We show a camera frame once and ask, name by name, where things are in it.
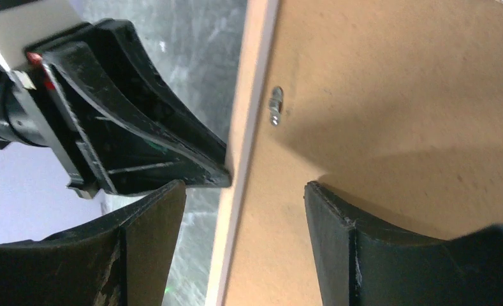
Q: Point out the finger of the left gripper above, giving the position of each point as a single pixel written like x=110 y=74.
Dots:
x=107 y=114

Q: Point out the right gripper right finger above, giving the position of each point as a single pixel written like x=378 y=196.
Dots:
x=361 y=259

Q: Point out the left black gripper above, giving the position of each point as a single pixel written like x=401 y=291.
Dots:
x=10 y=114

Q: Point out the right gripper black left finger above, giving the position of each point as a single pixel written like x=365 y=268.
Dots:
x=120 y=258

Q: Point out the brown backing board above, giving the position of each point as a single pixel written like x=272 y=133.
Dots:
x=397 y=104

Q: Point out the wooden picture frame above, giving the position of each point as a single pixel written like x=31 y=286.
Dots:
x=260 y=19

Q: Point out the metal frame tab clip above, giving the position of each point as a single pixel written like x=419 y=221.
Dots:
x=275 y=105

